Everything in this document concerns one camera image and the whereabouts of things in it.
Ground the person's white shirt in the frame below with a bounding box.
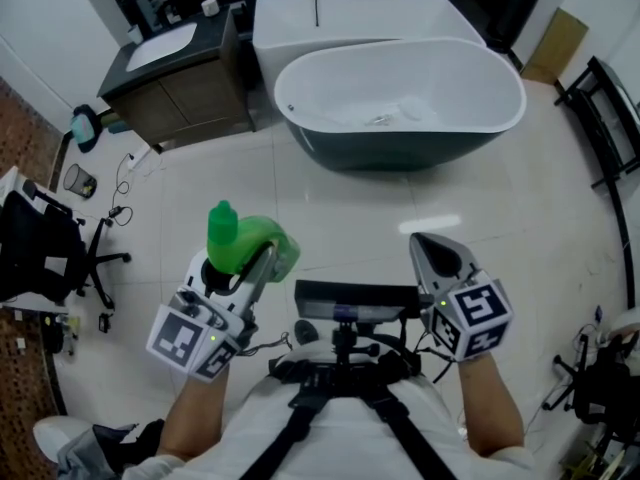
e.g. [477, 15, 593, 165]
[119, 352, 536, 480]

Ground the person's left black shoe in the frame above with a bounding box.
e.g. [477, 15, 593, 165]
[293, 319, 320, 347]

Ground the black wire mesh wastebasket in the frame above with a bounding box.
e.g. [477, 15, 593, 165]
[63, 163, 99, 199]

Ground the white round chair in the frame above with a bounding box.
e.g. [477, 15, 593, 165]
[32, 415, 96, 464]

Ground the brown cardboard sheet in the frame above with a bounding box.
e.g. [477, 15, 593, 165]
[519, 7, 590, 87]

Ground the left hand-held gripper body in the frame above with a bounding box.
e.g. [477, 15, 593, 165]
[145, 284, 259, 385]

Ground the wooden vanity cabinet with sink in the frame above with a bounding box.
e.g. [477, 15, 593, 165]
[97, 5, 257, 154]

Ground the black floor cable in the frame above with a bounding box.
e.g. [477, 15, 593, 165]
[109, 152, 136, 227]

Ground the grey jacket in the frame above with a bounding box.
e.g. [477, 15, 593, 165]
[56, 422, 139, 480]

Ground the person's left forearm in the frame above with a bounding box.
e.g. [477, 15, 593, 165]
[159, 365, 231, 462]

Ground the black metal rack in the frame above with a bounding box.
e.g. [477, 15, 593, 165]
[553, 55, 640, 189]

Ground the black chest monitor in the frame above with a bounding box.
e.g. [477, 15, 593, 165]
[293, 280, 421, 322]

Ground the black door frame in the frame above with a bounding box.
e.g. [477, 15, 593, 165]
[449, 0, 551, 54]

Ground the black monitor mount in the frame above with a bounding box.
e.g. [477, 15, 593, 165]
[327, 317, 381, 364]

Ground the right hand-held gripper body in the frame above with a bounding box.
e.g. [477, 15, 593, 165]
[421, 277, 516, 365]

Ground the black chest harness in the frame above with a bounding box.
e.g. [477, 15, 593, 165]
[252, 347, 461, 480]

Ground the white power strip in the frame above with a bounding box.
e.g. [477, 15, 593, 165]
[127, 145, 154, 172]

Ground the teal and black bag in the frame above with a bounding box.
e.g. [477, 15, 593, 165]
[69, 103, 104, 154]

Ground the green plastic bottle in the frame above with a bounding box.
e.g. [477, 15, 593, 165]
[207, 200, 302, 284]

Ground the person's right forearm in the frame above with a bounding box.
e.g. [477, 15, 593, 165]
[454, 355, 526, 462]

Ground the white rectangular bathtub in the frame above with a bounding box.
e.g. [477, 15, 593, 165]
[252, 0, 486, 114]

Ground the dark green oval bathtub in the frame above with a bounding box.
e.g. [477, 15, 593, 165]
[273, 37, 528, 172]

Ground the black office chair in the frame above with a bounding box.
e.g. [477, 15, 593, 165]
[542, 327, 640, 427]
[0, 180, 132, 312]

